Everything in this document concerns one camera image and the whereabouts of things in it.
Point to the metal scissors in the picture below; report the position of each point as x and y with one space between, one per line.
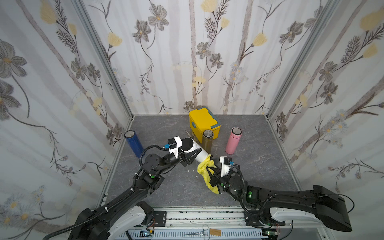
203 233

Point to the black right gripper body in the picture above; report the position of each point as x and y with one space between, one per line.
216 177

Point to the green circuit board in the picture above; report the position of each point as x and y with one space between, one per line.
146 234

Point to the brown cardboard tag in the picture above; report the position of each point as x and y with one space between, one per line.
215 232

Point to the blue thermos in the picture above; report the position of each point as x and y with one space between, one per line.
134 142

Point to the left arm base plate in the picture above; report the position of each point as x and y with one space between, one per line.
155 219

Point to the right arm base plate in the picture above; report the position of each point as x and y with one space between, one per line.
264 220

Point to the pink thermos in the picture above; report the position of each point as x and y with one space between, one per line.
233 141

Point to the white slotted cable duct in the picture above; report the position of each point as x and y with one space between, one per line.
178 234

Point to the yellow storage box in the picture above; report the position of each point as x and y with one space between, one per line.
203 119

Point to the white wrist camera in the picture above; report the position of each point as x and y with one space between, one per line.
174 145
226 164

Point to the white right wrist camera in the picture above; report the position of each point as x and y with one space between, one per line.
226 164

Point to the yellow grey cleaning cloth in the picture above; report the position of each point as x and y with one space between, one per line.
201 169

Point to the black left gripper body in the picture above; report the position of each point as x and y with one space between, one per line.
180 156

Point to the gold thermos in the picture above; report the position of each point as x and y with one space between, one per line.
207 140

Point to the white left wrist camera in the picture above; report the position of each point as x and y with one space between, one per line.
174 145

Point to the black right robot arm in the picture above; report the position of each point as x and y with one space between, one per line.
327 207

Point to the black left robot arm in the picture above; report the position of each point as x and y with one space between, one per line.
96 224

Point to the white thermos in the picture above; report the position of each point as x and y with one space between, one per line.
189 145

